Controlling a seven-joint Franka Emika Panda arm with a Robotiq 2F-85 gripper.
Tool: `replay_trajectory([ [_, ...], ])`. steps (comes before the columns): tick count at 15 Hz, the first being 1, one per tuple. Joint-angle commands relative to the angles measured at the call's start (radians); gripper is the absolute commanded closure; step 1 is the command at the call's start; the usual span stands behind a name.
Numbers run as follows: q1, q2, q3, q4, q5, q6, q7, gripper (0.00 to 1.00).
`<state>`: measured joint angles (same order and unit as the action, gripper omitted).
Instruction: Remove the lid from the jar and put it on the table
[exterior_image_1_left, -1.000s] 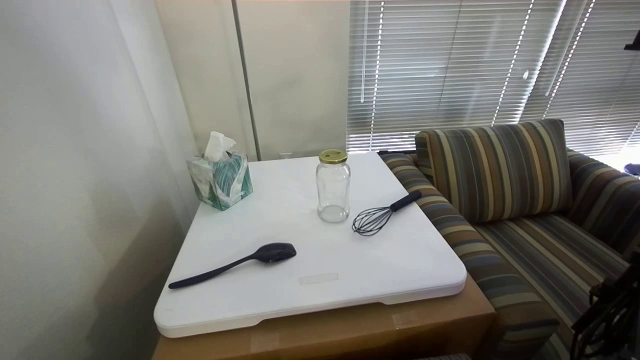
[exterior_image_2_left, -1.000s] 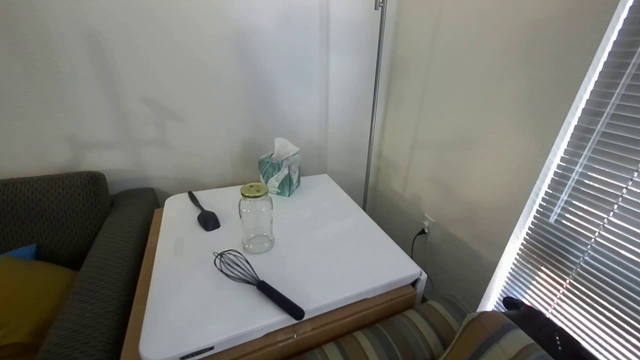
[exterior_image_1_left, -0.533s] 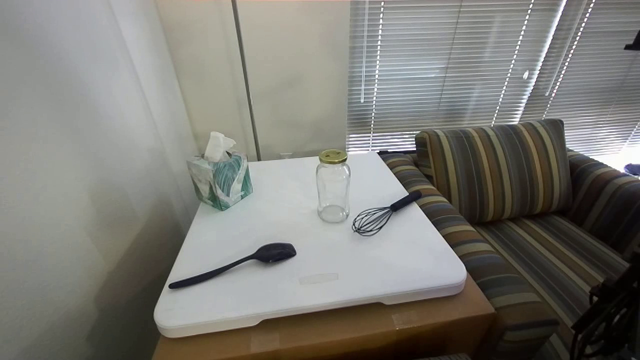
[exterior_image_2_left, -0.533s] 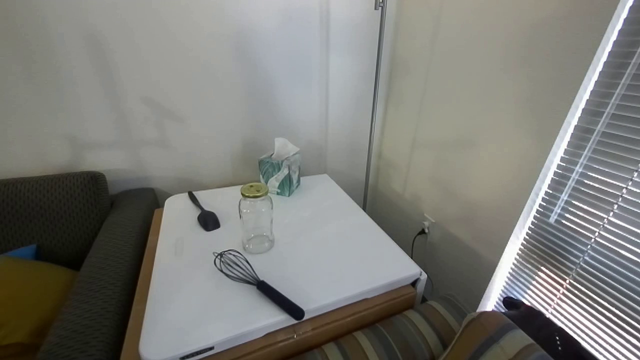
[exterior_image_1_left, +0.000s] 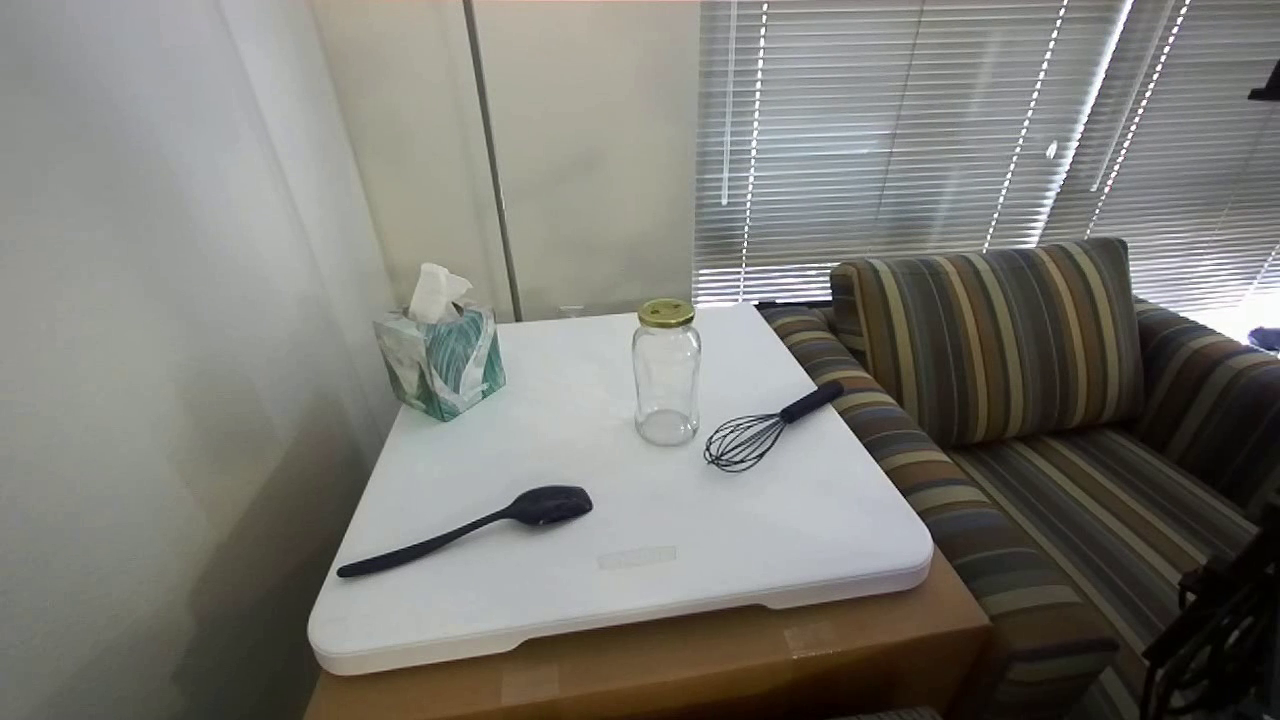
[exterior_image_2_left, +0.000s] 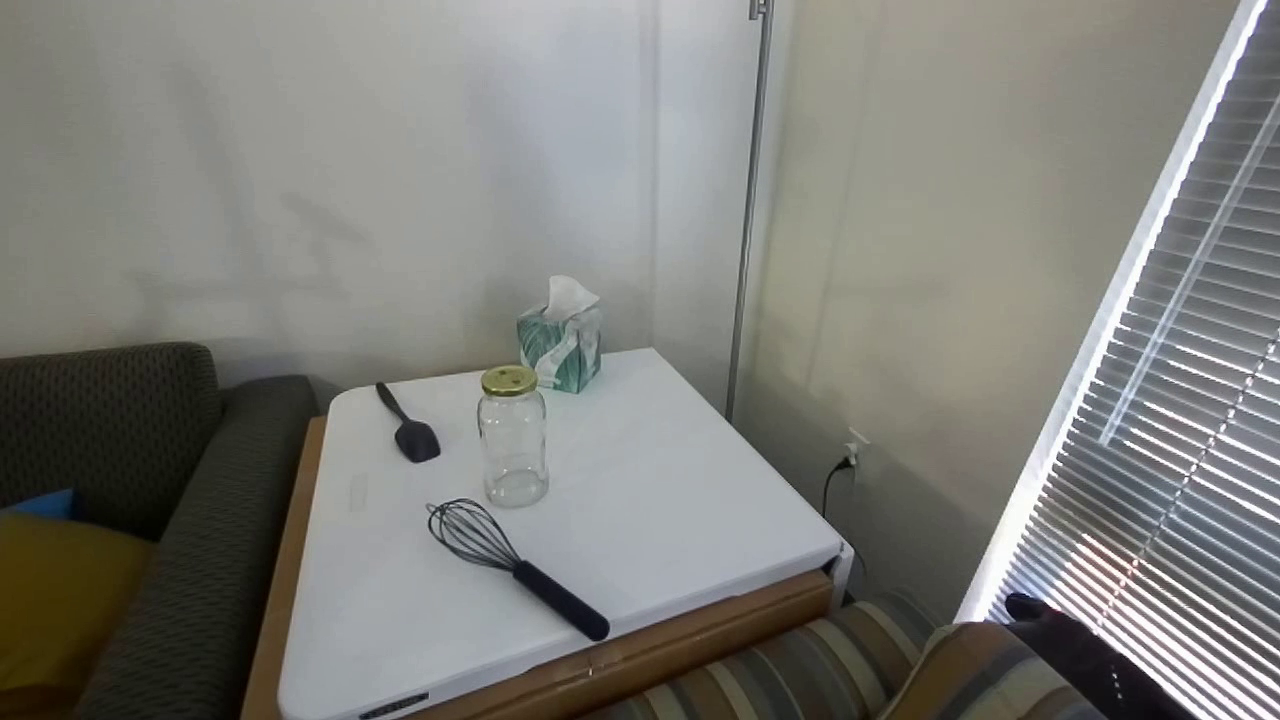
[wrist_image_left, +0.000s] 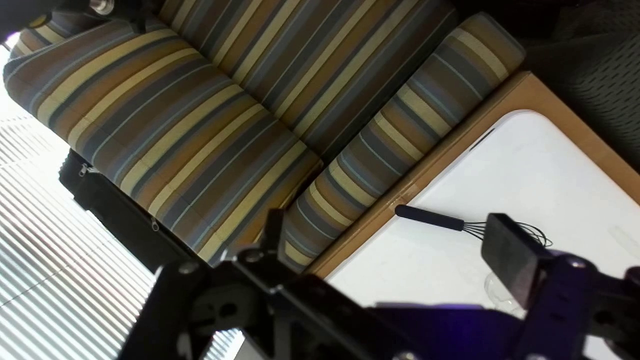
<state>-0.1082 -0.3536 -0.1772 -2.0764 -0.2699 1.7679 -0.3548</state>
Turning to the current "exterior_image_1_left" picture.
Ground clear glass jar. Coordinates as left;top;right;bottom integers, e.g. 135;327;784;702
631;318;703;448

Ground gold metal jar lid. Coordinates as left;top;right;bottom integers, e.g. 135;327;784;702
638;298;696;330

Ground black serving spoon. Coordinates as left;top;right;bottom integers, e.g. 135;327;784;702
336;485;595;580

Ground green leaf print tissue box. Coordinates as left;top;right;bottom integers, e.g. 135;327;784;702
373;263;507;423

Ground brown cardboard box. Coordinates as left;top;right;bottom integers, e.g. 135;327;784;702
304;548;997;720

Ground white window blinds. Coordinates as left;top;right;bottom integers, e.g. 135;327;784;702
694;0;1280;313

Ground striped fabric armchair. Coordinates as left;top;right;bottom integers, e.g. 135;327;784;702
756;236;1280;720

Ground black metal stand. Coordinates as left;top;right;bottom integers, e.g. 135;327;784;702
1138;498;1280;720

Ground black wire whisk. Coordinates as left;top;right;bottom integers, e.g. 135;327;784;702
703;380;846;474

